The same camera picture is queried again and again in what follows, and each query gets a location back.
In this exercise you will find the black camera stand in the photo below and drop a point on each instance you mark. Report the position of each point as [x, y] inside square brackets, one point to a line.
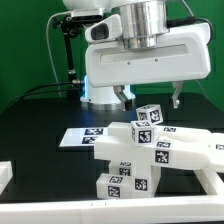
[70, 30]

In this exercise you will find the white obstacle fence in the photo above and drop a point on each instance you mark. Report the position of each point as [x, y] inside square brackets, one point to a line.
[159, 210]

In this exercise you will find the white chair back frame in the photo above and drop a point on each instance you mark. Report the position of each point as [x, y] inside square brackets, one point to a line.
[175, 147]

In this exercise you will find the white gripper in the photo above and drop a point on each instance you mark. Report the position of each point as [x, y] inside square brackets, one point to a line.
[181, 54]

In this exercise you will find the white tag sheet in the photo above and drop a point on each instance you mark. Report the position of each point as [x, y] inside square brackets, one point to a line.
[75, 137]

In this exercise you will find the white tagged cube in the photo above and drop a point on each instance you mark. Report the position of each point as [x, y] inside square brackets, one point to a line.
[143, 133]
[150, 112]

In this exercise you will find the grey camera on stand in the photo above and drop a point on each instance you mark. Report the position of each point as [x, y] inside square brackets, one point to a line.
[88, 13]

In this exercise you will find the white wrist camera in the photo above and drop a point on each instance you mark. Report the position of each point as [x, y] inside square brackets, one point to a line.
[108, 29]

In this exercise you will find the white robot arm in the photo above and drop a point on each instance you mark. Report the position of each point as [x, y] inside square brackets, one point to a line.
[132, 42]

